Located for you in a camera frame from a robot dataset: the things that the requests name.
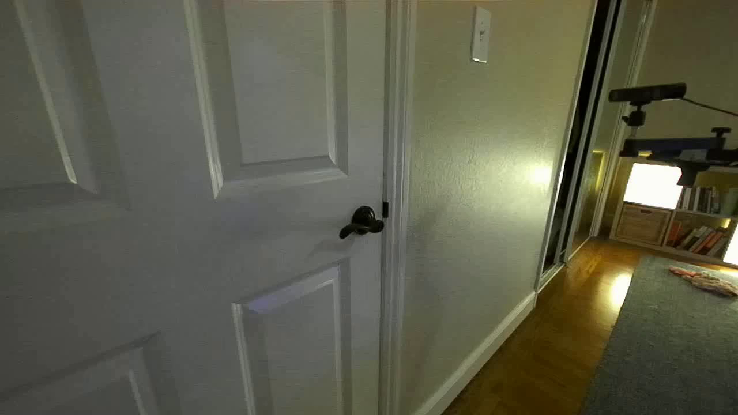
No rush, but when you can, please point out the black lever door handle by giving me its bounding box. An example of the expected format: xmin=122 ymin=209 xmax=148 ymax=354
xmin=338 ymin=203 xmax=388 ymax=242

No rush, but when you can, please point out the white panelled door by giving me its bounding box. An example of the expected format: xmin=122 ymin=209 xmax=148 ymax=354
xmin=0 ymin=0 xmax=393 ymax=415

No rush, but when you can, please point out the white baseboard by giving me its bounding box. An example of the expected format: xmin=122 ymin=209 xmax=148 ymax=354
xmin=414 ymin=289 xmax=539 ymax=415

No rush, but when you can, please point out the wicker storage basket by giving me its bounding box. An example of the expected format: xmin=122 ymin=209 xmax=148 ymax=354
xmin=611 ymin=203 xmax=673 ymax=248

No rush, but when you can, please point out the wooden bookshelf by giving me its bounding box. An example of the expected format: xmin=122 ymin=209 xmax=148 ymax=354
xmin=607 ymin=152 xmax=738 ymax=269

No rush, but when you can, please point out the row of colourful books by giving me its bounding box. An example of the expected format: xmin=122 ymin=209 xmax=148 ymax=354
xmin=664 ymin=214 xmax=734 ymax=262

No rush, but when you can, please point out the grey floor rug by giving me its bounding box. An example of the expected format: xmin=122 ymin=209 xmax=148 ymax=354
xmin=581 ymin=255 xmax=738 ymax=415

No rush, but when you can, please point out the pink patterned cloth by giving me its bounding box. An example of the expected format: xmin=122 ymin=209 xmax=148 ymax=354
xmin=667 ymin=264 xmax=738 ymax=300

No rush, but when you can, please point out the white door frame trim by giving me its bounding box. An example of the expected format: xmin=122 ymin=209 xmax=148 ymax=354
xmin=378 ymin=0 xmax=421 ymax=415

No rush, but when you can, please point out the white light switch plate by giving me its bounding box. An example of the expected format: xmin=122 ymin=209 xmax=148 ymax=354
xmin=470 ymin=5 xmax=493 ymax=66

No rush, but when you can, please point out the dark closet door frame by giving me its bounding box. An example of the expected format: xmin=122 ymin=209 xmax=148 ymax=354
xmin=535 ymin=0 xmax=628 ymax=290

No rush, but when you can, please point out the black camera bar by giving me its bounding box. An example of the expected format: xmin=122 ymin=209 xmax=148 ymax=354
xmin=607 ymin=81 xmax=689 ymax=106

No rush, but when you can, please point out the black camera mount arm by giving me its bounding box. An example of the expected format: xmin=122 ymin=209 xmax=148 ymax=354
xmin=619 ymin=101 xmax=738 ymax=190

